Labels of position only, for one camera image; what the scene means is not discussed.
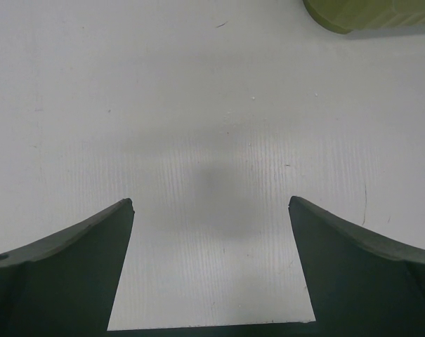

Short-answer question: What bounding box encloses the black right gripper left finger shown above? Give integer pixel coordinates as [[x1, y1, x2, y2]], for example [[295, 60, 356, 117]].
[[0, 199, 134, 336]]

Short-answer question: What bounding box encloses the olive green plastic bin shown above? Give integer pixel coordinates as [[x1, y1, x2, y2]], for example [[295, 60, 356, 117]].
[[303, 0, 425, 34]]

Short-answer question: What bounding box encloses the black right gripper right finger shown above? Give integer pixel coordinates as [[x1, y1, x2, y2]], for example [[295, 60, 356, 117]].
[[289, 197, 425, 336]]

